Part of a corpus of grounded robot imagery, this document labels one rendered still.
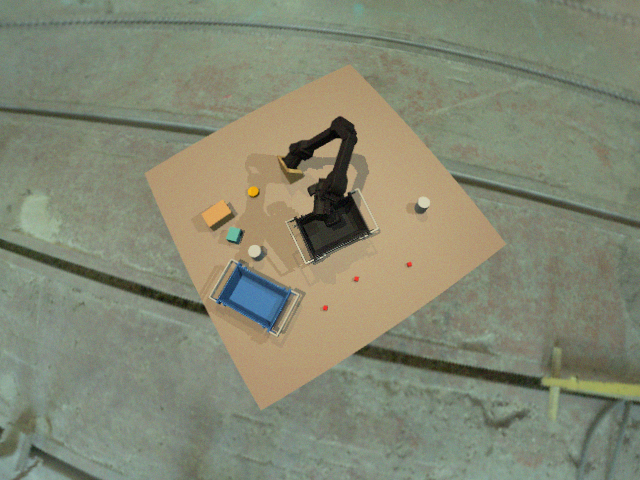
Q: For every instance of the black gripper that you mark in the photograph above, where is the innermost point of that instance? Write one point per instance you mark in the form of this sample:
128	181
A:
334	217

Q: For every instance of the small teal block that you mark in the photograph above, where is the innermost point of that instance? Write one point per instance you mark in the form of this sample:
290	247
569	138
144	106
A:
234	235

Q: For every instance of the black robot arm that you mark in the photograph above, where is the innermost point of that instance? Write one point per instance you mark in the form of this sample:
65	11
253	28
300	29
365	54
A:
330	190

